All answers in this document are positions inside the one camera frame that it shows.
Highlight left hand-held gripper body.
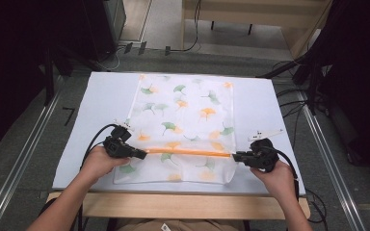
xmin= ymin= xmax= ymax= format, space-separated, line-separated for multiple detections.
xmin=102 ymin=119 xmax=135 ymax=160

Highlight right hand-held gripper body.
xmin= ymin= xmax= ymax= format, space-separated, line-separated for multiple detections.
xmin=248 ymin=128 xmax=284 ymax=173

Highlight white leaf-print fabric cover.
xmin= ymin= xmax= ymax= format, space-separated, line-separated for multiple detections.
xmin=113 ymin=74 xmax=238 ymax=186

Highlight person's left hand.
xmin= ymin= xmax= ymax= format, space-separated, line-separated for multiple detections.
xmin=81 ymin=145 xmax=131 ymax=186

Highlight person's right hand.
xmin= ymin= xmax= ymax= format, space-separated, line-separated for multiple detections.
xmin=250 ymin=160 xmax=299 ymax=202

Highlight wooden table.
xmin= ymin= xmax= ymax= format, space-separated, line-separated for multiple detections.
xmin=46 ymin=191 xmax=312 ymax=221

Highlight person's beige trousers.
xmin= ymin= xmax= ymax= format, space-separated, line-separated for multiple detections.
xmin=115 ymin=218 xmax=249 ymax=231

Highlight black curtain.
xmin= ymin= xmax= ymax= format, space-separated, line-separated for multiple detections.
xmin=311 ymin=0 xmax=370 ymax=176
xmin=0 ymin=0 xmax=90 ymax=157

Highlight black cabinet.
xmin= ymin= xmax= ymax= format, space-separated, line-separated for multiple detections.
xmin=82 ymin=0 xmax=127 ymax=63

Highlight light wooden bench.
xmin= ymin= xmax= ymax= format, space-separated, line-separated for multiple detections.
xmin=180 ymin=0 xmax=333 ymax=60

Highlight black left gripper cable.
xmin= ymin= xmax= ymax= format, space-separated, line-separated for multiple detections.
xmin=80 ymin=123 xmax=119 ymax=171

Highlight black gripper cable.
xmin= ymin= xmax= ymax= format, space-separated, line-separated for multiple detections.
xmin=80 ymin=123 xmax=119 ymax=171
xmin=268 ymin=145 xmax=301 ymax=201

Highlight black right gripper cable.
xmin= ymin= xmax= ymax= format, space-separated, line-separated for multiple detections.
xmin=268 ymin=145 xmax=301 ymax=201

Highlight bundle of black floor cables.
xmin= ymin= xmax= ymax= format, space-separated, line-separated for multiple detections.
xmin=273 ymin=60 xmax=316 ymax=129

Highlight aluminium floor rail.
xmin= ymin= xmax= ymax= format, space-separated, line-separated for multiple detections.
xmin=0 ymin=76 xmax=66 ymax=231
xmin=296 ymin=90 xmax=369 ymax=231

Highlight white floor cable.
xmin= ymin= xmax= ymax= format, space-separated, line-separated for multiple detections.
xmin=95 ymin=46 xmax=123 ymax=72

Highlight black floor cable with plug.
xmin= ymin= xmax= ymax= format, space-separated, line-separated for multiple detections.
xmin=164 ymin=0 xmax=204 ymax=56

